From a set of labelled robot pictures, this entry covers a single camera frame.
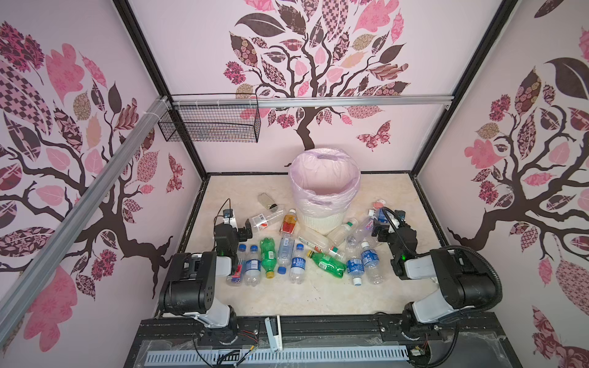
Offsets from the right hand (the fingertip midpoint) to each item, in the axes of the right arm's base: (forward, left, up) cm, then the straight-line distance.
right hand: (388, 218), depth 92 cm
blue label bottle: (-16, +10, -3) cm, 19 cm away
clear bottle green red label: (-12, +25, -4) cm, 28 cm away
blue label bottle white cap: (-20, +16, -3) cm, 26 cm away
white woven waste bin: (-3, +27, 0) cm, 27 cm away
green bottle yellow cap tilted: (-18, +26, -3) cm, 32 cm away
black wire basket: (+35, +72, +26) cm, 85 cm away
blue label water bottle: (-19, +54, -4) cm, 58 cm away
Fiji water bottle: (-22, +60, -4) cm, 64 cm away
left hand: (0, +63, -2) cm, 63 cm away
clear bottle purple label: (-3, +10, -7) cm, 13 cm away
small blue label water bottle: (-20, +38, -6) cm, 43 cm away
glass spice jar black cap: (+16, +54, -6) cm, 56 cm away
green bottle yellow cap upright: (-14, +49, -3) cm, 51 cm away
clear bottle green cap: (-3, +18, -9) cm, 20 cm away
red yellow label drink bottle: (+1, +41, -3) cm, 41 cm away
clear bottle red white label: (+1, +53, -2) cm, 53 cm away
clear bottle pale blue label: (-11, +42, -3) cm, 43 cm away
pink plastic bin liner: (+17, +25, +4) cm, 30 cm away
